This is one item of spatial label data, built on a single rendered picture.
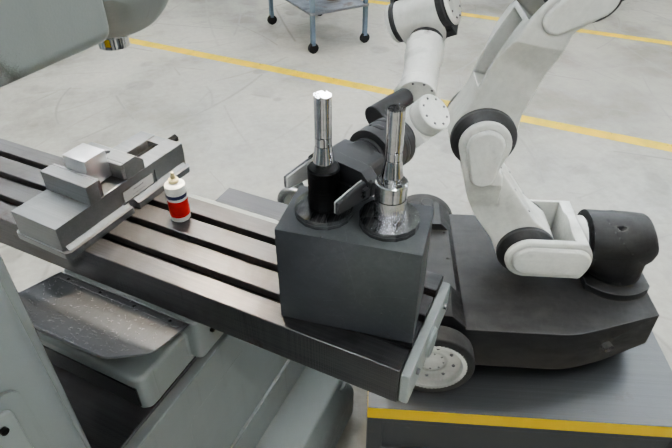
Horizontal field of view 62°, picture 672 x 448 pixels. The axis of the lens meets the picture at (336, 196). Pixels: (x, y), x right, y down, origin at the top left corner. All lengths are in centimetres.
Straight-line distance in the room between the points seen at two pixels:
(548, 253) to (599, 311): 21
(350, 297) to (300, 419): 84
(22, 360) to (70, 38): 38
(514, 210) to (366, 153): 62
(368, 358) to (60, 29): 61
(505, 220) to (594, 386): 48
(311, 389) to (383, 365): 85
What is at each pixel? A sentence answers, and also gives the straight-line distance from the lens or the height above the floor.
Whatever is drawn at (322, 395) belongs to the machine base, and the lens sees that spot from 171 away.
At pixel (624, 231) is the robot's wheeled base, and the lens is 153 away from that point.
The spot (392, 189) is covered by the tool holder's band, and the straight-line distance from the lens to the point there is 77.
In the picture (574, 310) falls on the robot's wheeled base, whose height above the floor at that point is 57.
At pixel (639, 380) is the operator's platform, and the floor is 40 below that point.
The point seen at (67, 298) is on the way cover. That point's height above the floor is 84.
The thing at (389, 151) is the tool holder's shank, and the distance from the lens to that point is 75.
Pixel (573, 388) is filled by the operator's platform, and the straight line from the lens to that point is 159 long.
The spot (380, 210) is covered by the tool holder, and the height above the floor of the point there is 113.
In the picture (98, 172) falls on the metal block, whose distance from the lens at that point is 119.
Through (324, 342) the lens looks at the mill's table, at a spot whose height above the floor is 90.
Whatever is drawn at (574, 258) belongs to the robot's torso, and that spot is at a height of 70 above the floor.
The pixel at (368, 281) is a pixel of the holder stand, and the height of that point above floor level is 102.
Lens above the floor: 161
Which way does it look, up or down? 36 degrees down
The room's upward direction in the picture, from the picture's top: straight up
